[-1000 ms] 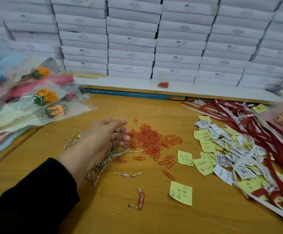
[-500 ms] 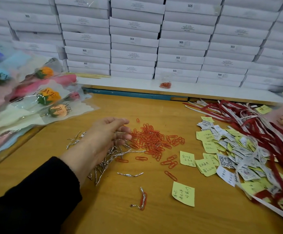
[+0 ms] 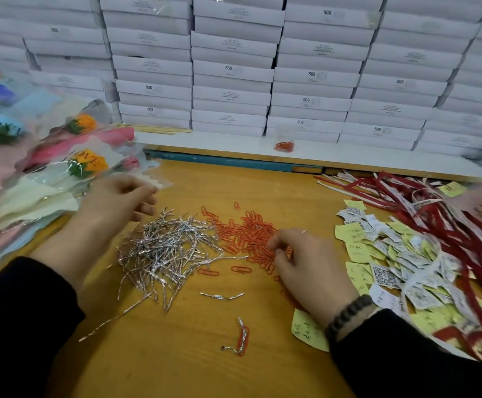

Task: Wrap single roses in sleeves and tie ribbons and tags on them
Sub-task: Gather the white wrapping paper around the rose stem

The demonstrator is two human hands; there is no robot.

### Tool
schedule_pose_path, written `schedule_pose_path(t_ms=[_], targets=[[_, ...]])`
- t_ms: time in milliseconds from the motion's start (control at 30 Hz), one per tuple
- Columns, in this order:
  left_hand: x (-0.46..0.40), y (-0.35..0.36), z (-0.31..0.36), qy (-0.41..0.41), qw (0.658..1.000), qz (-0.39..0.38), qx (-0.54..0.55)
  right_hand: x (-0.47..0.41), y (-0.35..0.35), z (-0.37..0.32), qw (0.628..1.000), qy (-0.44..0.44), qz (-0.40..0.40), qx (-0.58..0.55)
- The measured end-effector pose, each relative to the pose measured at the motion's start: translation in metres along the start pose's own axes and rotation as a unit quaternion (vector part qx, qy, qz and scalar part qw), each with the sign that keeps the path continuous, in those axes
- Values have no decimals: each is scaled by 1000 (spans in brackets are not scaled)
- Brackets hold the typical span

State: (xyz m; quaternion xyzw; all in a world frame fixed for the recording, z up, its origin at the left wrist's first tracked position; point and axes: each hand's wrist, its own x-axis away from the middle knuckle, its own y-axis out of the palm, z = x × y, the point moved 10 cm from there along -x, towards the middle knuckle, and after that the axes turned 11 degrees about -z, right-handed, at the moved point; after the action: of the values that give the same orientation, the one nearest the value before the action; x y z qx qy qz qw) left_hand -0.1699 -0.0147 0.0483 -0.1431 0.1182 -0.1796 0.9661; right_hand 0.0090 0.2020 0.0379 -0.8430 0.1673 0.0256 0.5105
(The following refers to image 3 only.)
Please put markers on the pile of flowers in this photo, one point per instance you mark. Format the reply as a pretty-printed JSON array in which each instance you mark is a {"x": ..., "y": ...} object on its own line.
[{"x": 25, "y": 186}]

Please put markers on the wooden sticks bundle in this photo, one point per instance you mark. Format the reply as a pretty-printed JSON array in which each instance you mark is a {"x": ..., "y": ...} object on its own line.
[{"x": 160, "y": 128}]

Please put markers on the small bag of red clips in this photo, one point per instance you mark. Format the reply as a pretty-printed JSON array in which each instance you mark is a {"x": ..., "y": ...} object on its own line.
[{"x": 284, "y": 146}]

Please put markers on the pile of yellow white tags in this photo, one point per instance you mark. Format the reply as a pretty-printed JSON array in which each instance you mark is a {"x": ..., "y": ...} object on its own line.
[{"x": 382, "y": 265}]

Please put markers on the pile of red ribbons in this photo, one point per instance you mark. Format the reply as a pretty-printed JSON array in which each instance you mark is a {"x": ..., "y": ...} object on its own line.
[{"x": 448, "y": 219}]

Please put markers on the pile of orange paper clips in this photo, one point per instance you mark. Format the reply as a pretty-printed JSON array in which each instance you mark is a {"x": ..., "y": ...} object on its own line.
[{"x": 249, "y": 232}]

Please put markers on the person's right forearm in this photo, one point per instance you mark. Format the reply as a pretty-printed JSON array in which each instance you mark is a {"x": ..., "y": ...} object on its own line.
[{"x": 423, "y": 360}]

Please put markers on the person's left hand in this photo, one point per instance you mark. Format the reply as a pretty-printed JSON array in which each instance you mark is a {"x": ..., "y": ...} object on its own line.
[{"x": 100, "y": 219}]

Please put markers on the pile of silver twist ties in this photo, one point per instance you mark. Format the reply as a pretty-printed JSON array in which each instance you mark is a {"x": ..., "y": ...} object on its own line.
[{"x": 162, "y": 253}]

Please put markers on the person's right hand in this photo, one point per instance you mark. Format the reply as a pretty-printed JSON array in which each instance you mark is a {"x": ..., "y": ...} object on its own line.
[{"x": 316, "y": 273}]

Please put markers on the person's left forearm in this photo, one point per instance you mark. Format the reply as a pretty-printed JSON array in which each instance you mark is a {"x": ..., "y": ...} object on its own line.
[{"x": 13, "y": 335}]

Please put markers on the long white board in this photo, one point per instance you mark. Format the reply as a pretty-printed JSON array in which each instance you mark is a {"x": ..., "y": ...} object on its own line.
[{"x": 374, "y": 155}]

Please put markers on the wall of stacked white boxes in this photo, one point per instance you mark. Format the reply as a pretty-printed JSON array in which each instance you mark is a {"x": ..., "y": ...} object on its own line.
[{"x": 224, "y": 62}]

